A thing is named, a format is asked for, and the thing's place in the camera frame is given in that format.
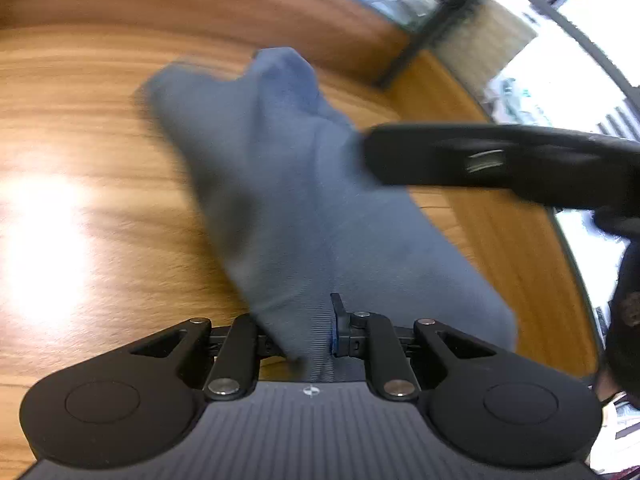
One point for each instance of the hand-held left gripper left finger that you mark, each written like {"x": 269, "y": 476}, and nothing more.
{"x": 240, "y": 345}

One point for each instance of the dark grey pants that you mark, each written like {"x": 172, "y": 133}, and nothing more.
{"x": 300, "y": 185}

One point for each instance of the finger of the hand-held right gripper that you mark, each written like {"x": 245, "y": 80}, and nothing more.
{"x": 425, "y": 155}

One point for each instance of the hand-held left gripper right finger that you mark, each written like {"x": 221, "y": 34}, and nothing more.
{"x": 342, "y": 335}

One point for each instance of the beige ribbed sheet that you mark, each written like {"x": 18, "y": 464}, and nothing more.
{"x": 490, "y": 40}

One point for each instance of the white paper with green print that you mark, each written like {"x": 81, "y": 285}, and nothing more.
{"x": 515, "y": 97}

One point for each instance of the window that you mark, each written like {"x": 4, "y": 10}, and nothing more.
{"x": 605, "y": 15}

